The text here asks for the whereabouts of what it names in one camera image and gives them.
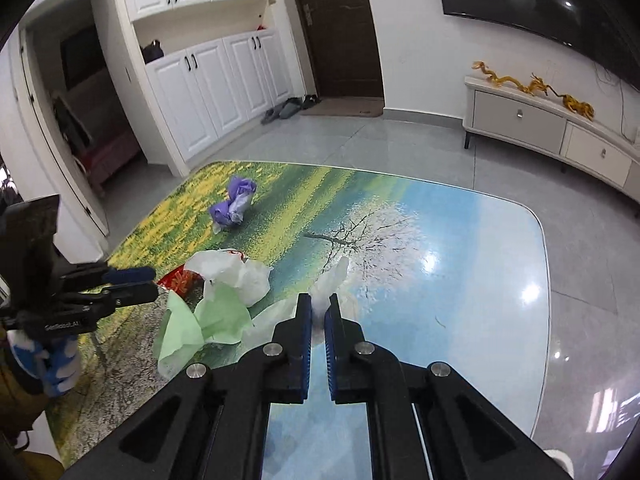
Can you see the black wall-mounted television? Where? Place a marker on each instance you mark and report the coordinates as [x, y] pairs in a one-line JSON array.
[[540, 0]]

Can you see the purple crumpled plastic bag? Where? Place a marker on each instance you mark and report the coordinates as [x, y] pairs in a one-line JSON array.
[[232, 205]]

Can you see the white television cabinet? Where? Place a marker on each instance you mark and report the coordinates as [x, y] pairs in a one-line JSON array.
[[520, 117]]

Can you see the person's left hand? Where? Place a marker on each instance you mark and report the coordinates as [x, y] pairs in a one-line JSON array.
[[55, 365]]

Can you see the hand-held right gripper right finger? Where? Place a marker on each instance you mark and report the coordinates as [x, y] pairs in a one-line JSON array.
[[331, 350]]

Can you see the dark slipper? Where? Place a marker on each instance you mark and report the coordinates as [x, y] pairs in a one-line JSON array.
[[315, 100], [306, 103]]

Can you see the brown door mat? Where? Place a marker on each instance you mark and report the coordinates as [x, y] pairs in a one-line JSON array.
[[342, 107]]

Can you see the black bag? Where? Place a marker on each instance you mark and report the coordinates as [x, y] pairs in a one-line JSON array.
[[152, 52]]

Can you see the round white-rimmed trash bin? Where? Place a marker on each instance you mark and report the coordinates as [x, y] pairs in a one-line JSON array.
[[557, 460]]

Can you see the person's left forearm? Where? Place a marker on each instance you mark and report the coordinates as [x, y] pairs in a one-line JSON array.
[[15, 410]]

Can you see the dark brown entrance door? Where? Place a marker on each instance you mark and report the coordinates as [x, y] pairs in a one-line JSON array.
[[340, 30]]

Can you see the white hallway cabinet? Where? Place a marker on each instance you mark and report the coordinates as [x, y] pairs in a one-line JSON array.
[[210, 90]]

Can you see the golden tiger figurine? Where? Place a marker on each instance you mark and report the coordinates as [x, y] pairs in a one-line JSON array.
[[580, 106]]

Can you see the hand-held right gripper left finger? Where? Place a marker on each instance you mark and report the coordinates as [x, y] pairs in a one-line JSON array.
[[304, 350]]

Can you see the long golden dragon figurine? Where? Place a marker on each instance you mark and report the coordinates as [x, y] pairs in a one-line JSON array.
[[502, 79]]

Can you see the red snack wrapper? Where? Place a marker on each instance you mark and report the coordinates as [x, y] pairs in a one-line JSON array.
[[180, 280]]

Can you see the clear white plastic bag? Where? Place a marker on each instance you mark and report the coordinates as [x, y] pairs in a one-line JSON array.
[[327, 280]]

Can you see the grey slipper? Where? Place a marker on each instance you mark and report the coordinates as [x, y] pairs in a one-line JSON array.
[[270, 116], [290, 109]]

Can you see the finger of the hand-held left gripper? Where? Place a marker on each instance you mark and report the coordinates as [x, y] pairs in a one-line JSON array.
[[130, 294], [127, 275]]

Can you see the white crumpled plastic bag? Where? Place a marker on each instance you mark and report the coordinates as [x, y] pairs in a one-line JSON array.
[[240, 277]]

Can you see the light green plastic bag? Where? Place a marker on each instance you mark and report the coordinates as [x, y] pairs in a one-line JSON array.
[[220, 317]]

